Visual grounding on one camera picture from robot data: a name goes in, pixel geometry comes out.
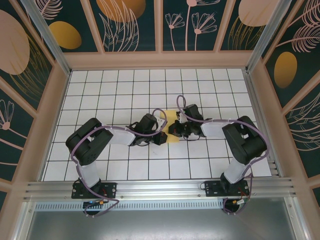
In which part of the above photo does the small controller circuit board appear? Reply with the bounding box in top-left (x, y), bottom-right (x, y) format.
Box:
top-left (83, 199), bottom-right (109, 209)
top-left (231, 198), bottom-right (251, 207)

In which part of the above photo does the aluminium side rail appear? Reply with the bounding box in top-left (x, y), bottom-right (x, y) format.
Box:
top-left (242, 69), bottom-right (281, 177)

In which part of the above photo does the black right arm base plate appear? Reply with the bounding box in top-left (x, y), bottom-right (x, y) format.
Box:
top-left (203, 179), bottom-right (251, 198)

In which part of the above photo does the slotted grey cable duct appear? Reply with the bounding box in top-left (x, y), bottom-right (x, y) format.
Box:
top-left (34, 201), bottom-right (226, 212)

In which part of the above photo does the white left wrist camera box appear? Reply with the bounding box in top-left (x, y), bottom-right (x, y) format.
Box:
top-left (155, 115), bottom-right (167, 131)

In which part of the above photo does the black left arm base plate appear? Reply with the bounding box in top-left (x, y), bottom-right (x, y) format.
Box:
top-left (71, 181), bottom-right (118, 200)

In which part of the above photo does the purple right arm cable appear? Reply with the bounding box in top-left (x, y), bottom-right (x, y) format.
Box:
top-left (176, 94), bottom-right (271, 216)

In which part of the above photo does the aluminium mounting rail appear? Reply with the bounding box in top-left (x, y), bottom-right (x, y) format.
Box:
top-left (23, 176), bottom-right (297, 201)

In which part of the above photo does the aluminium corner post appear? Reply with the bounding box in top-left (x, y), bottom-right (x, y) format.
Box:
top-left (19, 0), bottom-right (72, 76)
top-left (245, 0), bottom-right (301, 74)

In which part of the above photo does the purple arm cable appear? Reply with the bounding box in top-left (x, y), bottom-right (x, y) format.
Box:
top-left (70, 108), bottom-right (167, 218)
top-left (176, 94), bottom-right (271, 216)

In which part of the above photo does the grey metal sheet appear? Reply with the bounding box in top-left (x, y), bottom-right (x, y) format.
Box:
top-left (23, 209), bottom-right (300, 240)

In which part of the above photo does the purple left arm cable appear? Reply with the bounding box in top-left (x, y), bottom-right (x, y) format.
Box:
top-left (70, 108), bottom-right (167, 218)

